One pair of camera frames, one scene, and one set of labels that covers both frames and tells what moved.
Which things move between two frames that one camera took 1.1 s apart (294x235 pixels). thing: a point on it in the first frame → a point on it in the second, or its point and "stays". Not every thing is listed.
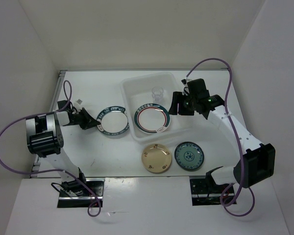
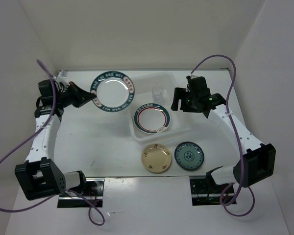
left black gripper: x=89 y=122 → x=80 y=101
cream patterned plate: x=156 y=158 stays
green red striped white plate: x=152 y=118 stays
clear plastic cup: x=157 y=93 stays
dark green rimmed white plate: x=114 y=120 → x=114 y=90
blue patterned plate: x=189 y=156 stays
